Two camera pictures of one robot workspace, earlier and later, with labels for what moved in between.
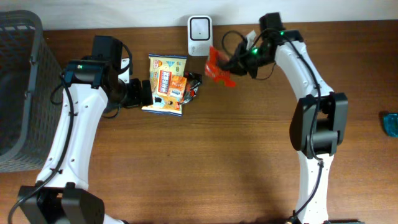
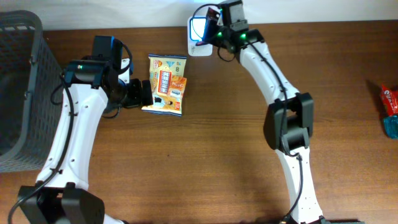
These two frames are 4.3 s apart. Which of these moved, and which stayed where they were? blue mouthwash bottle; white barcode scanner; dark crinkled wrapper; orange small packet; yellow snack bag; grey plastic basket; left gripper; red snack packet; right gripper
Moved: right gripper; red snack packet; dark crinkled wrapper
Stayed: yellow snack bag; grey plastic basket; orange small packet; white barcode scanner; blue mouthwash bottle; left gripper
